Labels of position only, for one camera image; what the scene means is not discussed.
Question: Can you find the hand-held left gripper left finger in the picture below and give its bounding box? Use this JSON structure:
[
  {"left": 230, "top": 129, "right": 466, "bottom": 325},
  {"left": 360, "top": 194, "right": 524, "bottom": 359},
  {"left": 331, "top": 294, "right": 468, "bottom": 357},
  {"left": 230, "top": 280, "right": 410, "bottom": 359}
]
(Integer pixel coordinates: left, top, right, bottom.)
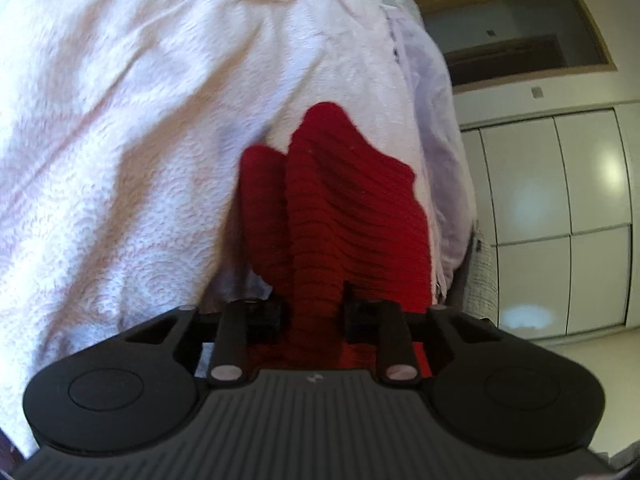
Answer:
[{"left": 125, "top": 299, "right": 285, "bottom": 387}]

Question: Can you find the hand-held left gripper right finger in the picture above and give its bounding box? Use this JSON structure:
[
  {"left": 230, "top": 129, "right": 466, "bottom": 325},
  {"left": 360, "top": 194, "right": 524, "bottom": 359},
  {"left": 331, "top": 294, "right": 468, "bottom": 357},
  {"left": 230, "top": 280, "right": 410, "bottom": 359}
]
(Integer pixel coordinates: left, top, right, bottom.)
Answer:
[{"left": 345, "top": 287, "right": 507, "bottom": 387}]

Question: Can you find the red patterned knit sweater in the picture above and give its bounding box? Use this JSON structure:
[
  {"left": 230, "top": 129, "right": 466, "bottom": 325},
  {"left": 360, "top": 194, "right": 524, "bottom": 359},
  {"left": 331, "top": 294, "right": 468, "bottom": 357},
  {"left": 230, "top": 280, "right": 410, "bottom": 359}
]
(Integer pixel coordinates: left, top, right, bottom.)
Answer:
[{"left": 237, "top": 101, "right": 433, "bottom": 376}]

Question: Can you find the white glossy wardrobe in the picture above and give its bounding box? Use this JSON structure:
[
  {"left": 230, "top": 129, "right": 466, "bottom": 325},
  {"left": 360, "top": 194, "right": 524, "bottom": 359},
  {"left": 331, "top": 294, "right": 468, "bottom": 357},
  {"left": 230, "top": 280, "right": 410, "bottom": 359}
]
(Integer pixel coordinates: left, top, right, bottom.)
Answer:
[{"left": 457, "top": 107, "right": 633, "bottom": 346}]

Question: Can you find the bed with white bedspread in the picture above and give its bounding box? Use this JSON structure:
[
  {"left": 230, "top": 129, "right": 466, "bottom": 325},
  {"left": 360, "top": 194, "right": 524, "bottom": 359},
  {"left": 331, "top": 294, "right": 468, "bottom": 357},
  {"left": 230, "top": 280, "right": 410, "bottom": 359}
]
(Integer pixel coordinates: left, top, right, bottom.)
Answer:
[{"left": 0, "top": 0, "right": 501, "bottom": 461}]

